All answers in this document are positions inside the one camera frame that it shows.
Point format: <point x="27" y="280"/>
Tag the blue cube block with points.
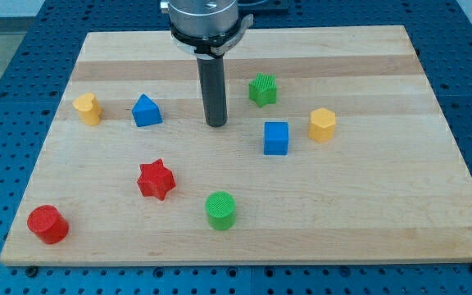
<point x="276" y="138"/>

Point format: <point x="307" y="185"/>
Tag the green cylinder block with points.
<point x="220" y="210"/>

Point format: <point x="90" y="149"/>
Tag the green star block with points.
<point x="263" y="90"/>

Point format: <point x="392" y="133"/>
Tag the black cylindrical pointer tool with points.
<point x="212" y="81"/>

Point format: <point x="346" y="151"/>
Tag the red star block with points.
<point x="155" y="180"/>

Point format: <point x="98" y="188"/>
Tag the yellow hexagon block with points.
<point x="321" y="125"/>

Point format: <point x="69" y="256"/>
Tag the wooden board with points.
<point x="391" y="186"/>

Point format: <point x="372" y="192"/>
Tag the blue triangle block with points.
<point x="146" y="112"/>

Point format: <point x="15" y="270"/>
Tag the yellow heart block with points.
<point x="88" y="109"/>

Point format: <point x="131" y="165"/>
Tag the red cylinder block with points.
<point x="48" y="224"/>

